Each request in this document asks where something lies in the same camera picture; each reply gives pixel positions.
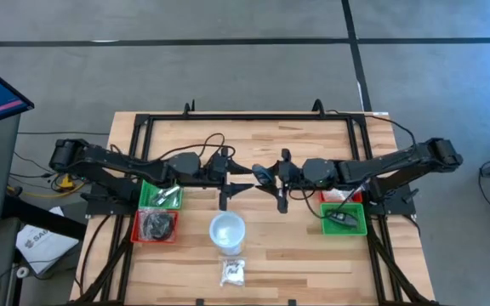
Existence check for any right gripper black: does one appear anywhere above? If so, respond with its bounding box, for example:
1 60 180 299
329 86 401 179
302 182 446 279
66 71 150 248
254 148 304 214

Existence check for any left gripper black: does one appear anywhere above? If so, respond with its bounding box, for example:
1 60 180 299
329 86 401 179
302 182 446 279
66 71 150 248
204 146 255 212

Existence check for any dark grey toiletry bottle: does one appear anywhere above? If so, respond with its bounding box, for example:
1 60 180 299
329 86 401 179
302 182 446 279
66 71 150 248
251 164 274 186
328 211 359 229

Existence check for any white yellow wipes canister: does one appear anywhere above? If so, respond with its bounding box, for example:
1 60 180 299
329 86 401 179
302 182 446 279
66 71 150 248
208 211 247 257

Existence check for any white cotton assortment clear bag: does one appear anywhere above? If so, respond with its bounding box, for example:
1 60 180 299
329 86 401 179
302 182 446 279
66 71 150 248
219 257 247 287
322 189 356 201

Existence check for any nail clipper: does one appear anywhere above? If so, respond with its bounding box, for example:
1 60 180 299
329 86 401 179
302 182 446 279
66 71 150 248
162 184 183 201
150 190 172 207

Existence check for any blue object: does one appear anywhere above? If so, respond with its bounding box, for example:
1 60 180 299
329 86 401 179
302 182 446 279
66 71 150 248
153 212 177 239

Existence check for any black hair ties clear bag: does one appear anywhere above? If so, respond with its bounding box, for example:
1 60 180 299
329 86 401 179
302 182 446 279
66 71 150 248
137 211 163 240

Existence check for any red plastic basket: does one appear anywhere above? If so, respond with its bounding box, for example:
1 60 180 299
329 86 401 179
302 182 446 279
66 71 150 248
130 208 180 245
318 189 364 204

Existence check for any green plastic basket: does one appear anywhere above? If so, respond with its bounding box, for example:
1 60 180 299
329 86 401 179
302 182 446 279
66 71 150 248
137 179 185 211
319 201 368 237

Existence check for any white printed booklet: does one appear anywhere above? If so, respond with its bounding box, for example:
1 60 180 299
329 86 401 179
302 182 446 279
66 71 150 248
14 220 80 275

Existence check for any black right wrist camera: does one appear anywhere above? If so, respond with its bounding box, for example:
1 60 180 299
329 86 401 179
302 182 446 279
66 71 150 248
279 160 300 182

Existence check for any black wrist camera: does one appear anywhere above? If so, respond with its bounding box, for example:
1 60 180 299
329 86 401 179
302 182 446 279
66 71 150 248
207 155 228 178
279 160 300 182

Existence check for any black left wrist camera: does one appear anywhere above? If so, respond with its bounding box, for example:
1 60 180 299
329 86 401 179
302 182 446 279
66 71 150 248
207 155 228 178

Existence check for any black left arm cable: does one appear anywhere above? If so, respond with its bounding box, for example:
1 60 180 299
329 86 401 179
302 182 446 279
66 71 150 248
108 133 236 171

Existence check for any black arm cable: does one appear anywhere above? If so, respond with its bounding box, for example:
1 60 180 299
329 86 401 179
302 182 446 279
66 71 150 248
288 109 417 221
108 133 236 171

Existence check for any black aluminium table frame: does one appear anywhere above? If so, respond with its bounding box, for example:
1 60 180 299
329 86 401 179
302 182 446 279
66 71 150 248
72 99 437 306

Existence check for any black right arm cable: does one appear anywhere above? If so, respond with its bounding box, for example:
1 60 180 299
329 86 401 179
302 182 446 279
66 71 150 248
288 109 417 221

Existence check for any yellow floor cable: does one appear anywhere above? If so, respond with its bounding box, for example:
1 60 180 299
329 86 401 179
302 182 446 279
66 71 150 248
6 176 85 199

